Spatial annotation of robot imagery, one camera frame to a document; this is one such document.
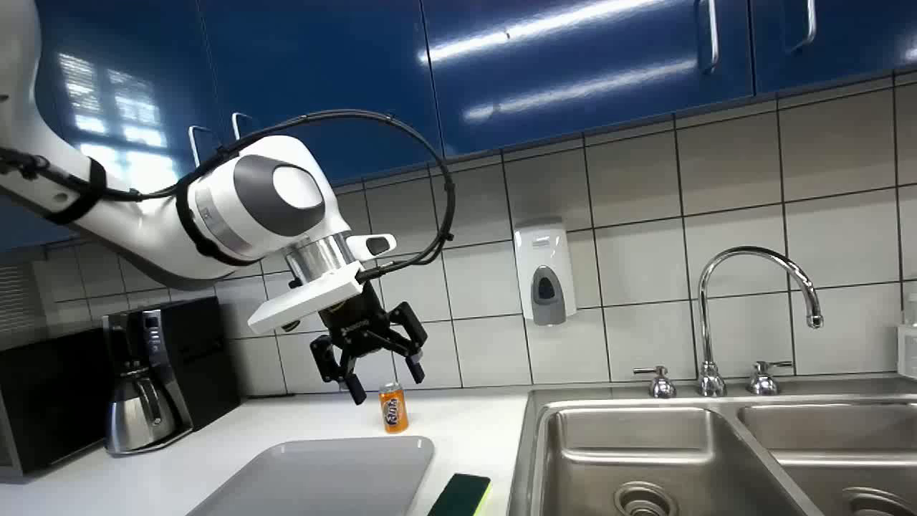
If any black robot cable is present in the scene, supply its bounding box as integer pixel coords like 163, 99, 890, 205
0, 107, 457, 280

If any metal cabinet handle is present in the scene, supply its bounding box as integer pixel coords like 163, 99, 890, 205
699, 0, 725, 74
781, 0, 821, 58
186, 122, 206, 171
225, 109, 251, 145

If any grey plastic tray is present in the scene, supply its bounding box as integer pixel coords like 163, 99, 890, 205
186, 435, 439, 516

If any orange Fanta soda can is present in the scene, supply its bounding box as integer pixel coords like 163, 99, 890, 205
377, 380, 413, 435

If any black microwave oven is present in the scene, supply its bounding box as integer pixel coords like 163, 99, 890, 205
0, 323, 119, 485

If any metal sink drain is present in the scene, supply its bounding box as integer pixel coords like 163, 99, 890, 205
612, 479, 678, 516
841, 485, 917, 516

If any chrome faucet handle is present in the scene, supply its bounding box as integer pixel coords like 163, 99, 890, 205
745, 357, 795, 398
631, 363, 678, 400

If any blue cabinet door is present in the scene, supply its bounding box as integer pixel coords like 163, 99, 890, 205
745, 0, 917, 97
195, 0, 444, 184
0, 0, 216, 260
418, 0, 758, 160

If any black coffee maker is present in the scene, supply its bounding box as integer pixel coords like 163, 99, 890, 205
99, 294, 242, 459

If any chrome gooseneck faucet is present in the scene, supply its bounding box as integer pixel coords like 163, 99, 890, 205
692, 244, 824, 398

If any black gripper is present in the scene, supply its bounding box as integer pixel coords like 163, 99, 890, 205
310, 280, 428, 408

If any green sponge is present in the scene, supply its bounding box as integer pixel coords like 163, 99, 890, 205
423, 469, 493, 516

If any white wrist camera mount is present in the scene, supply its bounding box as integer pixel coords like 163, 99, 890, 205
247, 269, 365, 339

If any steel coffee carafe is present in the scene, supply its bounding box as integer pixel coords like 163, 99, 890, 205
102, 367, 183, 459

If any white wall soap dispenser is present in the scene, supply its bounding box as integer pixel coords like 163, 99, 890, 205
512, 220, 579, 327

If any stainless steel double sink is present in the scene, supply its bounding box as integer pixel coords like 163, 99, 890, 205
507, 372, 917, 516

